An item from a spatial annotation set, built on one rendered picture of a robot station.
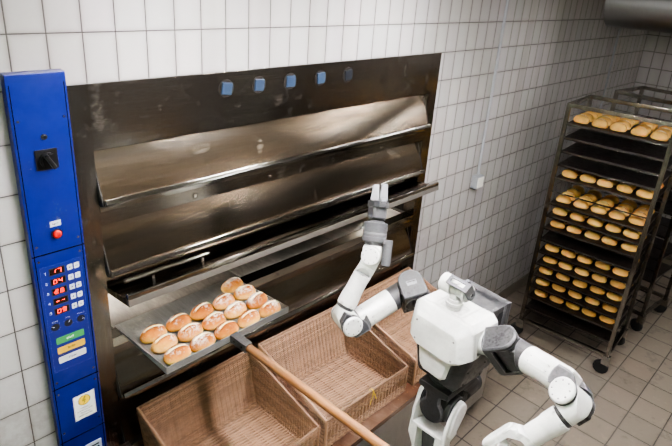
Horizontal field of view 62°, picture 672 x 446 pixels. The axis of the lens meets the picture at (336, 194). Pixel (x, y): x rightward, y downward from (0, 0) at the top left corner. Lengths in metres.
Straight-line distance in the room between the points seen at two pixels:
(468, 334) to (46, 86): 1.49
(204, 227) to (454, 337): 1.01
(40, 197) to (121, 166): 0.28
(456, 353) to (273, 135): 1.10
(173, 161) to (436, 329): 1.09
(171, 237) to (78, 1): 0.86
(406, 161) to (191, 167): 1.35
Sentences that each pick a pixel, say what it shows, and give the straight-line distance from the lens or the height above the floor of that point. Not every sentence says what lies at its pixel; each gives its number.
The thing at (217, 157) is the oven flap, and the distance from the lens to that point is 2.15.
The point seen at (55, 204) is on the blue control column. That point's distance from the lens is 1.88.
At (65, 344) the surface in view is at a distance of 2.12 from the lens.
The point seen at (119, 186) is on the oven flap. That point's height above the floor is 1.76.
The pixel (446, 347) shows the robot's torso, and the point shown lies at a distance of 2.00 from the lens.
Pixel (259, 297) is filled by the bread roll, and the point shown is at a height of 1.23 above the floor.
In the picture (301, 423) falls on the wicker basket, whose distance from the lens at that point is 2.56.
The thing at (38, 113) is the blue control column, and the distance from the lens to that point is 1.79.
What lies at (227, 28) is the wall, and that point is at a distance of 2.08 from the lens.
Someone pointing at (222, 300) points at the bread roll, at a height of 1.23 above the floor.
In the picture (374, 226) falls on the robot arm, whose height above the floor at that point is 1.63.
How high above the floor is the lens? 2.47
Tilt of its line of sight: 22 degrees down
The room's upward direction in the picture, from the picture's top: 4 degrees clockwise
